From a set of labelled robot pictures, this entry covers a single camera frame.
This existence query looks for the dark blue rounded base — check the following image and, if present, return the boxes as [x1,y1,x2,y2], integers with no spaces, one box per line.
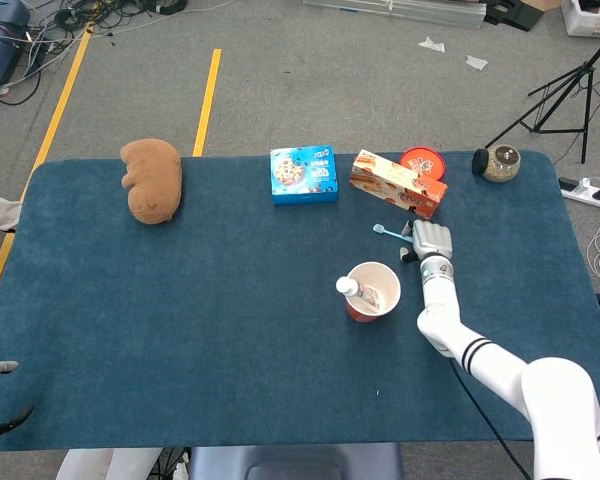
[0,0,31,94]

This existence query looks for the brown plush toy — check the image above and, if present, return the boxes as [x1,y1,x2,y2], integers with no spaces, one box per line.
[119,138,184,226]

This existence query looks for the white fabric leg cover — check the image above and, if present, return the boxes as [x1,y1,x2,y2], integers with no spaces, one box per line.
[54,447,164,480]

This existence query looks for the red paper cup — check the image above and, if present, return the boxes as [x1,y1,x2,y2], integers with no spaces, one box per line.
[343,260,402,324]

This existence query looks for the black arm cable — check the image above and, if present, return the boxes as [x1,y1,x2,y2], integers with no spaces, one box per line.
[448,358,529,480]

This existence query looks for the black tripod stand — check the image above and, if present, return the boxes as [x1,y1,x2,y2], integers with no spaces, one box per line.
[484,22,600,165]

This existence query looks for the white toothpaste tube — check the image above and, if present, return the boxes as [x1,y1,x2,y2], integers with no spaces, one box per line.
[335,276,385,314]

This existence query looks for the blue table mat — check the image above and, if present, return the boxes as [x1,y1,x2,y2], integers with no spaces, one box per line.
[0,149,600,454]

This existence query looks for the white power strip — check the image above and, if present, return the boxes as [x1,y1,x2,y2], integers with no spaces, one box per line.
[558,176,600,209]

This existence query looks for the aluminium rail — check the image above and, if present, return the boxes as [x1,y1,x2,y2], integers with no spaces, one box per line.
[302,0,489,29]

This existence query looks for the white storage box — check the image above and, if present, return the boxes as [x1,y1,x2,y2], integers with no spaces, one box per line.
[560,0,600,39]

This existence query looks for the black cable tangle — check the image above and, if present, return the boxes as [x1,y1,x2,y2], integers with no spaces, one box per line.
[0,0,236,106]

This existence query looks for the orange wafer roll box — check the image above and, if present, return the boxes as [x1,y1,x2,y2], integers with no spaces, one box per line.
[349,148,449,221]

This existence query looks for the glass jar with black lid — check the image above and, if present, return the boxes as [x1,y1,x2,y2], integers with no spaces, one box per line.
[471,144,523,184]

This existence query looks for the blue cookie box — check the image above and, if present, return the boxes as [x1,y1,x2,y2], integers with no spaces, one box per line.
[269,145,340,207]

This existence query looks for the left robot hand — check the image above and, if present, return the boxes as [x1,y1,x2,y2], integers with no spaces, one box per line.
[0,359,35,444]

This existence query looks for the white garment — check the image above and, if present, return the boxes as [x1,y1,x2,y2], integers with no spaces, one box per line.
[0,189,24,232]

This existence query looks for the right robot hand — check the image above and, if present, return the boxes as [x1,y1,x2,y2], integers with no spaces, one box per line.
[398,218,454,264]

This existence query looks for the black metal bracket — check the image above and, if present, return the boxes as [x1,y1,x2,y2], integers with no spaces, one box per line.
[483,0,546,32]

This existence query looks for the red round lid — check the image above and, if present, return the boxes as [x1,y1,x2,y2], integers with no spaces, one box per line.
[398,145,447,181]

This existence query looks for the light blue toothbrush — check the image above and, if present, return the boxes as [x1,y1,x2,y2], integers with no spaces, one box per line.
[372,223,415,244]

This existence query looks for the short yellow floor tape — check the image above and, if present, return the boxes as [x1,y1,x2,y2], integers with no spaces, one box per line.
[192,48,223,158]

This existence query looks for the long yellow floor tape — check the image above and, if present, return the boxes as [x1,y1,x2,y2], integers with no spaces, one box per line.
[0,24,94,326]

